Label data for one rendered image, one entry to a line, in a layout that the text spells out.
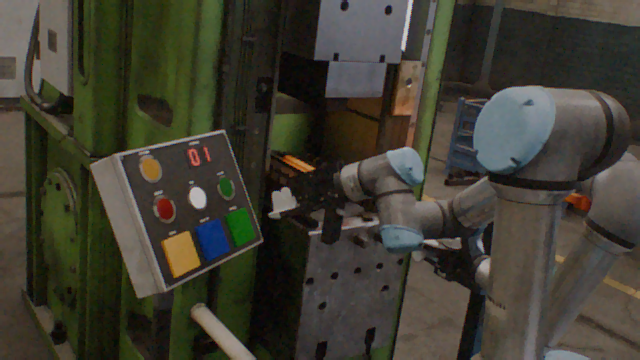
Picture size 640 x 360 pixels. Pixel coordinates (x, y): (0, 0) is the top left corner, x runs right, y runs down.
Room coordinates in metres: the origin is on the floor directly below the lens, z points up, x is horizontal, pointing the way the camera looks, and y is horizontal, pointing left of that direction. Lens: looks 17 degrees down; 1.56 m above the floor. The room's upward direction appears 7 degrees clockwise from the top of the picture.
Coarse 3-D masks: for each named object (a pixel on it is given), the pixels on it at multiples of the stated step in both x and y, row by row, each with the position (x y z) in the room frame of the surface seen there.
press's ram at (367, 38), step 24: (288, 0) 1.75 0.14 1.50; (312, 0) 1.66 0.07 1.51; (336, 0) 1.66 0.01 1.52; (360, 0) 1.71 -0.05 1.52; (384, 0) 1.76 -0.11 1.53; (408, 0) 1.81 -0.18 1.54; (288, 24) 1.74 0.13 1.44; (312, 24) 1.65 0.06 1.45; (336, 24) 1.67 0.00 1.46; (360, 24) 1.72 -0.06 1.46; (384, 24) 1.77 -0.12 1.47; (288, 48) 1.73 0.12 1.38; (312, 48) 1.64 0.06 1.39; (336, 48) 1.67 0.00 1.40; (360, 48) 1.72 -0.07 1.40; (384, 48) 1.78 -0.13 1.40
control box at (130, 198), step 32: (128, 160) 1.17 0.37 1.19; (160, 160) 1.24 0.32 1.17; (224, 160) 1.41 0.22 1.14; (128, 192) 1.14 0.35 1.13; (160, 192) 1.20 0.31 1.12; (128, 224) 1.14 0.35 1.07; (160, 224) 1.16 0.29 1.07; (192, 224) 1.23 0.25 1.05; (224, 224) 1.31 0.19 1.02; (256, 224) 1.40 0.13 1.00; (128, 256) 1.14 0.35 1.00; (160, 256) 1.12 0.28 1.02; (224, 256) 1.26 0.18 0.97; (160, 288) 1.10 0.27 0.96
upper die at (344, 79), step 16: (288, 64) 1.81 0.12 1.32; (304, 64) 1.75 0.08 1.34; (320, 64) 1.69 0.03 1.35; (336, 64) 1.68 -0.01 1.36; (352, 64) 1.71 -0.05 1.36; (368, 64) 1.75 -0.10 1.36; (384, 64) 1.78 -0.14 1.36; (288, 80) 1.80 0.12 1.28; (304, 80) 1.74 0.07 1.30; (320, 80) 1.69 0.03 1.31; (336, 80) 1.68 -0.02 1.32; (352, 80) 1.72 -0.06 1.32; (368, 80) 1.75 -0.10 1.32; (336, 96) 1.69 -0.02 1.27; (352, 96) 1.72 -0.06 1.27; (368, 96) 1.76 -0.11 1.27
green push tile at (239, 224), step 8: (224, 216) 1.32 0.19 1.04; (232, 216) 1.33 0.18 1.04; (240, 216) 1.35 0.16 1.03; (248, 216) 1.38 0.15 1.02; (232, 224) 1.32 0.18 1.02; (240, 224) 1.34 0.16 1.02; (248, 224) 1.36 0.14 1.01; (232, 232) 1.31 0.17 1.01; (240, 232) 1.33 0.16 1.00; (248, 232) 1.35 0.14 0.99; (232, 240) 1.31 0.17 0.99; (240, 240) 1.32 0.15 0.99; (248, 240) 1.34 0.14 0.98
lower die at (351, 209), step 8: (280, 152) 2.06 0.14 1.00; (288, 152) 2.10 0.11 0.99; (272, 160) 1.98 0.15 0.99; (280, 160) 1.97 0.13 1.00; (304, 160) 2.02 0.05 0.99; (280, 168) 1.91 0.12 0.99; (288, 168) 1.92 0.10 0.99; (296, 168) 1.90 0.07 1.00; (272, 176) 1.84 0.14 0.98; (272, 184) 1.82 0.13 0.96; (280, 184) 1.79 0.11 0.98; (272, 192) 1.82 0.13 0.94; (352, 208) 1.76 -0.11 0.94; (360, 208) 1.78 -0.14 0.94; (312, 216) 1.67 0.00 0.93; (320, 216) 1.69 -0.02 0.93; (344, 216) 1.74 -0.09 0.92
